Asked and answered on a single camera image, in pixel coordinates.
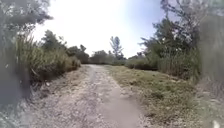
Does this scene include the tall thin distant tree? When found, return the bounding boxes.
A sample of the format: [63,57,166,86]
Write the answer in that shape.
[109,35,125,60]

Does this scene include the low green bushes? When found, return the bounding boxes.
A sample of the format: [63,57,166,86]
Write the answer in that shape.
[124,53,161,71]

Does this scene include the distant row of trees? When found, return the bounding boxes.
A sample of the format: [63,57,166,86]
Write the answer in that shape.
[65,44,128,66]

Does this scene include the gravel dirt path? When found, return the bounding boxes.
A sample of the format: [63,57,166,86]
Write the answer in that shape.
[13,63,155,128]

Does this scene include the dry grass verge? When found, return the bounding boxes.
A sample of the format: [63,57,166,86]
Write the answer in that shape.
[104,64,224,128]

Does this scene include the tall reed bushes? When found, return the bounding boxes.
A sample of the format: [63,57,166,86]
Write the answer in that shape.
[0,33,83,103]

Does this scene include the stand of trees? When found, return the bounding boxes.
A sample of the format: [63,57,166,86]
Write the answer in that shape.
[139,0,224,81]

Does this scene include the large blurred tree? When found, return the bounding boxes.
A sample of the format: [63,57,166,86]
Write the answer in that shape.
[0,0,54,44]

